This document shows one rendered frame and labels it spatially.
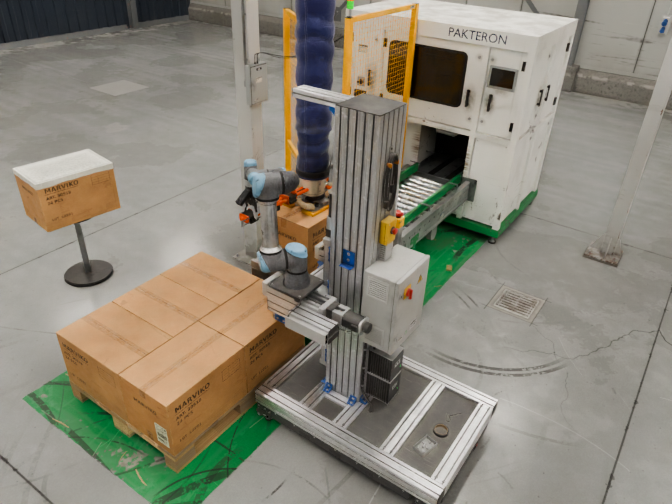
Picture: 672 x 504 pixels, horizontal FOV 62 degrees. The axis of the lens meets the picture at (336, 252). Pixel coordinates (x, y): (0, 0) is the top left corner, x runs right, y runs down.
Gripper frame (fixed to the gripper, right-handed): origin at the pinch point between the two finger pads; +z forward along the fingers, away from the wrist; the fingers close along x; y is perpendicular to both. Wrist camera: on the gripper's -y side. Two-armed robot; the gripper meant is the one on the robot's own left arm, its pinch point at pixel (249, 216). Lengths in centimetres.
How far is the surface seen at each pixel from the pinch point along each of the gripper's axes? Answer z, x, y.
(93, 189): 38, 170, -1
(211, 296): 66, 27, -12
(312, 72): -77, -5, 51
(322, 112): -53, -10, 56
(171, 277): 67, 65, -15
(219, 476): 119, -49, -80
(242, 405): 111, -27, -39
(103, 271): 120, 180, -2
